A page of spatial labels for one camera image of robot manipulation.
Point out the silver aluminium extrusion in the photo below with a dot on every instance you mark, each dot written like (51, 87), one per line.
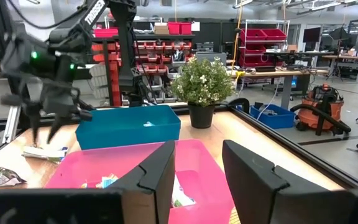
(11, 124)

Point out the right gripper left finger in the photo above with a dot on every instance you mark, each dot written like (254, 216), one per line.
(157, 174)

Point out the red parts bin rack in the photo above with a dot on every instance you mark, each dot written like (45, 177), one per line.
(154, 46)

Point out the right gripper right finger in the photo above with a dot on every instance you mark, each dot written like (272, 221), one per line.
(253, 193)

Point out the wooden workbench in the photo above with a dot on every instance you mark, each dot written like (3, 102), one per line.
(278, 73)

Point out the cardboard box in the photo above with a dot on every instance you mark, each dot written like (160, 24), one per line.
(161, 29)

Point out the red plastic bin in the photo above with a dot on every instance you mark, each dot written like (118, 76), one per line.
(204, 174)

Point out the orange shop vacuum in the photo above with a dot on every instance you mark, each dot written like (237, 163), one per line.
(332, 107)

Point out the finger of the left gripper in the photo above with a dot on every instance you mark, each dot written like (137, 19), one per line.
(35, 123)
(55, 126)

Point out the blue floor crate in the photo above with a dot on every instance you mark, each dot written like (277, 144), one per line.
(278, 121)

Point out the blue yellow granola bar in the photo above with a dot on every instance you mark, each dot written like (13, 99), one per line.
(45, 152)

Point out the green potted plant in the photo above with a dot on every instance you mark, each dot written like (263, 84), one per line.
(202, 84)

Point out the metal shelf with red bins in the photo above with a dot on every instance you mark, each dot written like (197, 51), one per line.
(261, 34)

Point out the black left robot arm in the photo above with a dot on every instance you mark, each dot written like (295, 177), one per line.
(89, 15)

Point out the blue plastic bin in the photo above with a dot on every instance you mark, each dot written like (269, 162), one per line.
(126, 133)

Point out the black monitor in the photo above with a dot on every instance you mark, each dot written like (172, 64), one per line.
(311, 35)

